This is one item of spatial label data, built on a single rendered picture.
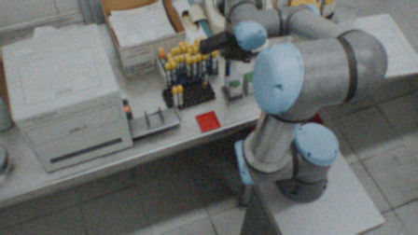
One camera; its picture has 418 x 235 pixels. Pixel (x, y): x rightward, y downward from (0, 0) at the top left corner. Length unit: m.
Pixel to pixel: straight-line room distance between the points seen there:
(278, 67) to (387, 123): 2.05
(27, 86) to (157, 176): 1.24
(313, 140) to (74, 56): 0.69
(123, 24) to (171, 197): 0.99
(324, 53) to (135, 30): 1.02
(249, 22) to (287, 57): 0.38
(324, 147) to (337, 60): 0.43
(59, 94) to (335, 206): 0.83
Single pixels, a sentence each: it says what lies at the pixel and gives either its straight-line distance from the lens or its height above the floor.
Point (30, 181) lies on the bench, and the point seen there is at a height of 0.87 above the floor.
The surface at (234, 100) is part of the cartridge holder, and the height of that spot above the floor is 0.89.
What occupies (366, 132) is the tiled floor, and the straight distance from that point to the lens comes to 2.63.
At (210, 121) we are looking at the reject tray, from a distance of 1.43.
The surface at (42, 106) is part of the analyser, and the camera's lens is 1.17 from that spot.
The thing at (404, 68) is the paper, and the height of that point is 0.89.
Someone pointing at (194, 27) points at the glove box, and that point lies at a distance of 1.64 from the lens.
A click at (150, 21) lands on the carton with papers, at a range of 1.66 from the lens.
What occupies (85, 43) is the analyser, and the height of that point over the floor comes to 1.17.
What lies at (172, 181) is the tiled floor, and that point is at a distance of 2.29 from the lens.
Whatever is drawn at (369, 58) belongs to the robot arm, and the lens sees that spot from 0.75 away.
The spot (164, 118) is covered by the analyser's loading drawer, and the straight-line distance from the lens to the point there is 1.39.
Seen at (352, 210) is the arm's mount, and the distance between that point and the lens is 1.31.
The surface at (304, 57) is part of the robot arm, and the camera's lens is 0.71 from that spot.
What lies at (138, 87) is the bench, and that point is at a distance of 1.53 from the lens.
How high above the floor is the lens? 2.06
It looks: 56 degrees down
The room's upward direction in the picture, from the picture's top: 1 degrees clockwise
